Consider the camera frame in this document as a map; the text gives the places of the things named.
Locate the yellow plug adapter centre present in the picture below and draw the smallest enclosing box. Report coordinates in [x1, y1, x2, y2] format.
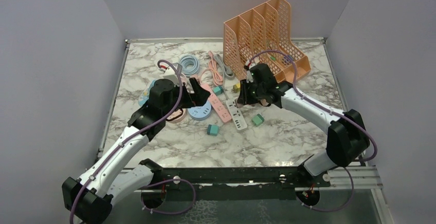
[232, 83, 241, 93]

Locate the pink round power strip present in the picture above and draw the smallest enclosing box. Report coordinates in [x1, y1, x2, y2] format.
[166, 108, 187, 123]

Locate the blue round power strip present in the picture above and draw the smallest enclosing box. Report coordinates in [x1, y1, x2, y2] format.
[187, 101, 212, 121]

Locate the light blue coiled cable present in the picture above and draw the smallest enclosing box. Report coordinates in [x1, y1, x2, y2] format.
[177, 54, 201, 77]

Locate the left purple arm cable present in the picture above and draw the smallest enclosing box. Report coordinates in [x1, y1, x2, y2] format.
[69, 60, 196, 224]

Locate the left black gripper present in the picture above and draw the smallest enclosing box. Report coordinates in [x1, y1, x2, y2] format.
[163, 78, 211, 118]

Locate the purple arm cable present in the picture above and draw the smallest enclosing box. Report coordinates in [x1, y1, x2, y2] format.
[69, 60, 196, 224]
[244, 49, 378, 213]

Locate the grey cable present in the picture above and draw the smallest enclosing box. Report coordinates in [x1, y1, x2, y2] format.
[213, 53, 237, 101]

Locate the white power strip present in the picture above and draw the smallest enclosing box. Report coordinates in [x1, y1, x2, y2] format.
[225, 100, 248, 131]

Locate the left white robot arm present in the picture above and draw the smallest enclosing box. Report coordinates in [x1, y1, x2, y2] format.
[61, 78, 211, 223]

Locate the blue oval power strip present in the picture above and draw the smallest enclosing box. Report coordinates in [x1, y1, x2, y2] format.
[138, 80, 156, 107]

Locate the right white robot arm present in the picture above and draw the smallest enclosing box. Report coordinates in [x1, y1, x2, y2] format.
[237, 63, 370, 186]

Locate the teal plug adapter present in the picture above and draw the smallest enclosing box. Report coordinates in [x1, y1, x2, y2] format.
[207, 124, 220, 136]
[212, 85, 224, 96]

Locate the teal plug adapter behind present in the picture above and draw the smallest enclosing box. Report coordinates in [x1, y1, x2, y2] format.
[212, 85, 224, 96]

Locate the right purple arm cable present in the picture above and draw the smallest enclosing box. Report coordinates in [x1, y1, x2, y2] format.
[244, 49, 378, 213]

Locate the green plug adapter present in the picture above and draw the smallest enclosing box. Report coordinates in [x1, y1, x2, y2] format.
[251, 114, 265, 126]

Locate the black mounting rail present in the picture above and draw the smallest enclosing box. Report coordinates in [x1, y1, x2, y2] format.
[139, 159, 331, 201]

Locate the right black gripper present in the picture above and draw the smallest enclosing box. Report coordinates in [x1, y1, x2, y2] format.
[238, 78, 265, 105]

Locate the orange mesh file organizer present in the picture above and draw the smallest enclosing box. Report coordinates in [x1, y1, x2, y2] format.
[223, 0, 311, 82]

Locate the teal plug adapter front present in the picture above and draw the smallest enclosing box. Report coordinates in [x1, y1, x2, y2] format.
[207, 124, 220, 136]

